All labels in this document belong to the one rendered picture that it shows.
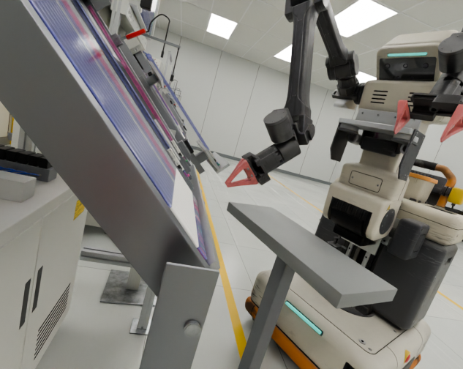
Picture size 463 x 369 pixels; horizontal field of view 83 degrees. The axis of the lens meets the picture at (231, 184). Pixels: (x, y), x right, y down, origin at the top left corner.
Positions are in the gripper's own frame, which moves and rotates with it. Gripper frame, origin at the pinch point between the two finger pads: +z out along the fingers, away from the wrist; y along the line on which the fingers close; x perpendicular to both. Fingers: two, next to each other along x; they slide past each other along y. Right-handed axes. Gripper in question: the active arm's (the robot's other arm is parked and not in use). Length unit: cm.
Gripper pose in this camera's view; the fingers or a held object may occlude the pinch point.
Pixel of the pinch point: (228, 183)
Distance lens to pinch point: 67.1
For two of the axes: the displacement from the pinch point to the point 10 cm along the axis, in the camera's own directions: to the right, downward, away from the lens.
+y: 1.6, 2.5, -9.5
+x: 4.8, 8.2, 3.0
